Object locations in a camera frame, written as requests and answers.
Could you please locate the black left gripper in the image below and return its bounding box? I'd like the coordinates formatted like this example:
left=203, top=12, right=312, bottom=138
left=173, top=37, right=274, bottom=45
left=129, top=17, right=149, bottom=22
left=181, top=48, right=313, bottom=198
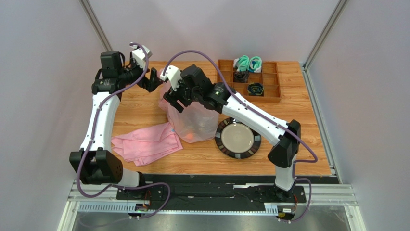
left=118, top=53, right=163, bottom=93

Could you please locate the pink plastic bag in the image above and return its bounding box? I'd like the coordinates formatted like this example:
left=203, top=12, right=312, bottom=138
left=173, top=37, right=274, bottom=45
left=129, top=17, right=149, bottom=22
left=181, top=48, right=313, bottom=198
left=158, top=82, right=219, bottom=143

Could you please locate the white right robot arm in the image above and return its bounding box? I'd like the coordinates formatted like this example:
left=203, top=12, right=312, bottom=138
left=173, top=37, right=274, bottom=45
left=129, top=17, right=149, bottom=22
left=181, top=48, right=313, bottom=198
left=158, top=65, right=301, bottom=192

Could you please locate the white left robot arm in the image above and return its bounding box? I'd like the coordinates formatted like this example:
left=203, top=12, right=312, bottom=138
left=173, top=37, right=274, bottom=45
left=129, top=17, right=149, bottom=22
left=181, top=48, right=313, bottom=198
left=69, top=46, right=160, bottom=188

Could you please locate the pink folded cloth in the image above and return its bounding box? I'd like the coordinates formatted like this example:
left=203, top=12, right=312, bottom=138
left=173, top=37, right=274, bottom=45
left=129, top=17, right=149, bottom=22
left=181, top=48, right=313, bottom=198
left=111, top=122, right=183, bottom=166

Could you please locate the black rimmed plate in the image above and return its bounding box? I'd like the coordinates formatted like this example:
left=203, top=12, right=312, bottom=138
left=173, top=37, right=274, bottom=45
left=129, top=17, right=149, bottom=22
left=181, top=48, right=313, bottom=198
left=215, top=117, right=261, bottom=159

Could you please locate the black patterned rolled sock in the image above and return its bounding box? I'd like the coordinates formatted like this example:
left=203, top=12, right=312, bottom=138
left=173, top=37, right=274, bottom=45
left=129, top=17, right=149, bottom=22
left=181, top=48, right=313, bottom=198
left=233, top=71, right=249, bottom=83

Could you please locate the teal white rolled sock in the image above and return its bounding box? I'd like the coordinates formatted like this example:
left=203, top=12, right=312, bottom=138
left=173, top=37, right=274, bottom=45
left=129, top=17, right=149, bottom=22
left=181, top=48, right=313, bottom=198
left=233, top=55, right=250, bottom=72

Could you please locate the dark blue yellow rolled sock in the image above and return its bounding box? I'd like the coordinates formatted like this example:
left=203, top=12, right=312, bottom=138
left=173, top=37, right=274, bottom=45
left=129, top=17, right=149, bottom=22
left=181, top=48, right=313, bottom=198
left=247, top=83, right=264, bottom=96

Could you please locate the wooden compartment tray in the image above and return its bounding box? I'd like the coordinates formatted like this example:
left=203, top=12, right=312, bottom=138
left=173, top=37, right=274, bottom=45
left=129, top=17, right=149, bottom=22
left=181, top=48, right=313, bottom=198
left=216, top=59, right=282, bottom=103

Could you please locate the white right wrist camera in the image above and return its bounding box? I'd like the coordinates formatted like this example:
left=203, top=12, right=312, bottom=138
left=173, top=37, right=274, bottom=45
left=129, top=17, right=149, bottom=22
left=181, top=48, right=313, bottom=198
left=159, top=65, right=182, bottom=91

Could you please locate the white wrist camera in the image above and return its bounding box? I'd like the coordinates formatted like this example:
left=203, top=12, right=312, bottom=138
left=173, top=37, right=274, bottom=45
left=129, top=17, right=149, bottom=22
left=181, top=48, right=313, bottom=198
left=159, top=65, right=182, bottom=91
left=131, top=45, right=147, bottom=70

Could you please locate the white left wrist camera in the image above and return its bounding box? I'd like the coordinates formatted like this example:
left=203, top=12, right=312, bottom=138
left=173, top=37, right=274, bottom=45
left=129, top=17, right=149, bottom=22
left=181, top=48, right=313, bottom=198
left=131, top=45, right=147, bottom=70

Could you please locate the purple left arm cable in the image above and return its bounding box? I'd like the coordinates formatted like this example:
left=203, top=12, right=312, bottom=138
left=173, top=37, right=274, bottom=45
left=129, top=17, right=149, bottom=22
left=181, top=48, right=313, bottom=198
left=75, top=42, right=172, bottom=220

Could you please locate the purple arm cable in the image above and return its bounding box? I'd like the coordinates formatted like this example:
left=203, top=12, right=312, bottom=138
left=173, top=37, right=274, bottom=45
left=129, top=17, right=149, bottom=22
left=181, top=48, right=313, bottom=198
left=75, top=42, right=172, bottom=220
left=165, top=50, right=319, bottom=223

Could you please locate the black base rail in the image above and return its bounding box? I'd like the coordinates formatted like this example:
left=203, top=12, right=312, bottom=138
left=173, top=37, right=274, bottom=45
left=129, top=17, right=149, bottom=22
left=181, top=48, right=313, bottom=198
left=115, top=173, right=340, bottom=212

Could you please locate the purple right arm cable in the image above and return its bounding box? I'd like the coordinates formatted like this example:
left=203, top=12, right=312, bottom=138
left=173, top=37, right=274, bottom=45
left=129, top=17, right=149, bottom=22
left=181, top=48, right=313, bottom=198
left=165, top=50, right=319, bottom=223

